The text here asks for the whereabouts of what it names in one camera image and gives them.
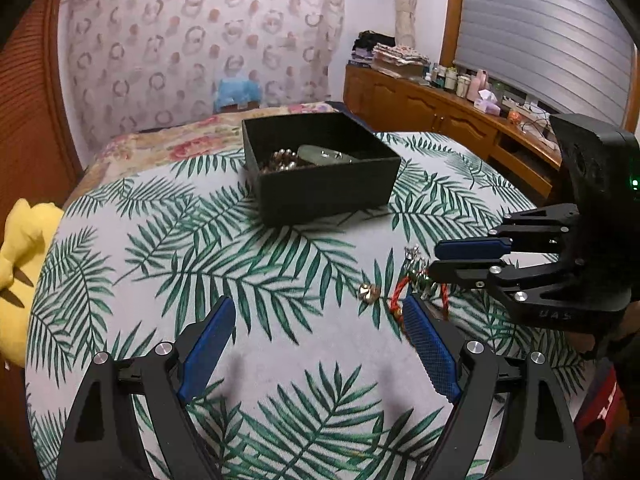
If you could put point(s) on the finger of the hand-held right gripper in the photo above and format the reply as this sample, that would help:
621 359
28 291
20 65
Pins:
470 248
460 272

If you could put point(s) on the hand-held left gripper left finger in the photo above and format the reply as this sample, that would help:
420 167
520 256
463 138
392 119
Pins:
207 345

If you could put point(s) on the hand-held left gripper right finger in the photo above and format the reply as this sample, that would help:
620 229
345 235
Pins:
430 345

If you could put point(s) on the black box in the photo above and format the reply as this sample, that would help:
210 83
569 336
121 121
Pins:
325 195

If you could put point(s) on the silver earrings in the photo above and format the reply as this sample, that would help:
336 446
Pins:
412 255

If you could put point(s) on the leaf print tablecloth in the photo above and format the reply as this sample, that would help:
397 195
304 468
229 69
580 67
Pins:
200 270

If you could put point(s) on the small gold charm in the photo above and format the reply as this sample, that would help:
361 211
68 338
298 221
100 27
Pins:
366 293

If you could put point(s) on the pink box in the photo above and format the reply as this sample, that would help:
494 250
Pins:
487 104

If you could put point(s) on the wooden cabinet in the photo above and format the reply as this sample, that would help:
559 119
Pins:
425 110

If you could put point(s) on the grey window blind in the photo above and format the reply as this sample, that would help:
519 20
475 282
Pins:
535 30

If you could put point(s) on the row of cosmetic bottles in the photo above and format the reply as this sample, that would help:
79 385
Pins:
452 80

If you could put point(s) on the red plastic stool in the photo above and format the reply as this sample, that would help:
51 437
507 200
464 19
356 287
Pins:
605 405

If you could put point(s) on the floral bedspread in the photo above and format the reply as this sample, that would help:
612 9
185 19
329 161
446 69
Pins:
190 145

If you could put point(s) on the stack of floral cloths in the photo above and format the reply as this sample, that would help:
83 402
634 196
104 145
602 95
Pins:
400 57

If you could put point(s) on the yellow plush toy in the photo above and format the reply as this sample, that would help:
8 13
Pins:
25 240

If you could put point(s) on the stack of dark clothes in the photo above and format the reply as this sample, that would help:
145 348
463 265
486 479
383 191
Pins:
367 45

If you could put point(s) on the white window curtain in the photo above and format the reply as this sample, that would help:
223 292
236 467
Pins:
404 5

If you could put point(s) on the blue plush toy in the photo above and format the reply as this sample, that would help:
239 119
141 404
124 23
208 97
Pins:
237 91

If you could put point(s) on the wooden louvered wardrobe door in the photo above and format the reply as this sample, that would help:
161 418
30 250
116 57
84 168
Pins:
30 110

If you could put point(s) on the circle print curtain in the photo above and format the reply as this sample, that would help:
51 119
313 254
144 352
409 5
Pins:
150 35

